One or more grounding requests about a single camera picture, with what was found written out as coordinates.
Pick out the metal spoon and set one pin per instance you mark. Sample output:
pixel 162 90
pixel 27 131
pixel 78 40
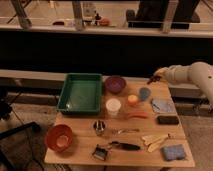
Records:
pixel 120 131

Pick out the green plastic tray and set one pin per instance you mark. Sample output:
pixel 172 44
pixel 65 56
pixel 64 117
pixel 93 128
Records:
pixel 81 94

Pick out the small metal cup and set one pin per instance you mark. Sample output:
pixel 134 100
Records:
pixel 99 127

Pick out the white plastic cup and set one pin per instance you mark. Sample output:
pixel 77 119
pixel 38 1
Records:
pixel 113 106

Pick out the blue sponge block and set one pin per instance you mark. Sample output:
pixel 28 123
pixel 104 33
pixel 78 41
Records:
pixel 173 152

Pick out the black rectangular block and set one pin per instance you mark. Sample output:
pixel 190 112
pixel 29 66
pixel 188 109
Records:
pixel 168 120

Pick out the purple bowl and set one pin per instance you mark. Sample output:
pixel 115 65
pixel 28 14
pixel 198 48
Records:
pixel 115 84

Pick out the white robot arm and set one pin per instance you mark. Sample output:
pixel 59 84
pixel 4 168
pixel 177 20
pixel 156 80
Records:
pixel 198 73

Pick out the wooden utensil pieces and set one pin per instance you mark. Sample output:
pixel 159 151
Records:
pixel 153 141

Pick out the wooden table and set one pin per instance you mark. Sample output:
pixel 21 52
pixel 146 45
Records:
pixel 132 138

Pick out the orange yellow ball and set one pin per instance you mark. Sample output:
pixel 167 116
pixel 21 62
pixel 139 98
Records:
pixel 132 100

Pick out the orange carrot toy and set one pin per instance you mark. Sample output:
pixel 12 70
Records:
pixel 137 114

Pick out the blue folded cloth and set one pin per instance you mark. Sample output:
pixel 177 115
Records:
pixel 163 106

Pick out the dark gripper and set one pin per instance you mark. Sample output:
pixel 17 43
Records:
pixel 154 79

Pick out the red bowl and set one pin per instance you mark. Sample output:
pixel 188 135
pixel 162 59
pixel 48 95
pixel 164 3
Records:
pixel 59 137

